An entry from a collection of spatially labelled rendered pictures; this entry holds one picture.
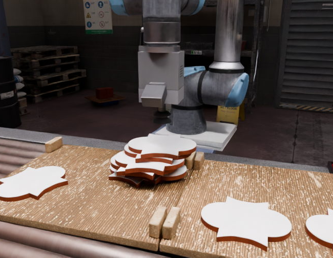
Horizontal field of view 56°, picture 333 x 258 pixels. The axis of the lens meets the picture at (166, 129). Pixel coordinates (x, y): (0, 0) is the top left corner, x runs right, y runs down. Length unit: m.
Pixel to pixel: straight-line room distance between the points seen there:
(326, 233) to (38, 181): 0.56
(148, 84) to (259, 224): 0.34
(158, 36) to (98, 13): 5.76
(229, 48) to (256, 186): 0.49
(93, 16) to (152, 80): 5.82
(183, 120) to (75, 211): 0.60
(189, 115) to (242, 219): 0.60
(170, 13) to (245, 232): 0.41
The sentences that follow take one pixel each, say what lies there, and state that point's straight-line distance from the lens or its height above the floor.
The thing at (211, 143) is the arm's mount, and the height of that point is 0.89.
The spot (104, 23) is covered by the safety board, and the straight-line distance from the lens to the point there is 6.32.
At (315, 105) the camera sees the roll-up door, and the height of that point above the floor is 0.09.
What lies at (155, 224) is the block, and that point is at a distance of 0.53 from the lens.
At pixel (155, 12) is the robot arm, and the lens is 0.63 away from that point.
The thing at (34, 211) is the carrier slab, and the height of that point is 0.94.
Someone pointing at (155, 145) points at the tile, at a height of 1.01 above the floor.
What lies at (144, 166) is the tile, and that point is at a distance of 0.65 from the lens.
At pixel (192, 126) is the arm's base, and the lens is 1.11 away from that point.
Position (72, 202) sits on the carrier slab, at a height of 0.94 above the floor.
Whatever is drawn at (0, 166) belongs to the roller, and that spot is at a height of 0.92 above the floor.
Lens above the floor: 1.27
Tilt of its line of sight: 18 degrees down
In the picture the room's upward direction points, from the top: straight up
